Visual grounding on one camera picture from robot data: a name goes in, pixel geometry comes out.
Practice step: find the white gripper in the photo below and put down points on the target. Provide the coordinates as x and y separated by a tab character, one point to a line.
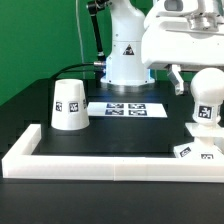
169	40

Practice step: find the white lamp bulb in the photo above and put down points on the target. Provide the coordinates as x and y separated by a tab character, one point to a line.
207	88

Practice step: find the white lamp base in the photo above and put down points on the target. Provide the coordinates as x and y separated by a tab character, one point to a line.
206	144

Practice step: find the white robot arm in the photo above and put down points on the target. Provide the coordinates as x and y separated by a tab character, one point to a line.
124	68

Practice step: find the white lamp shade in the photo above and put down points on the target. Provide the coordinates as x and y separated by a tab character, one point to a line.
69	111

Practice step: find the white marker sheet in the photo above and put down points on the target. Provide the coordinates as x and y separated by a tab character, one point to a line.
151	110

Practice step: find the white U-shaped fence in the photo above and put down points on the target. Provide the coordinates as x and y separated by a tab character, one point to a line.
21	162

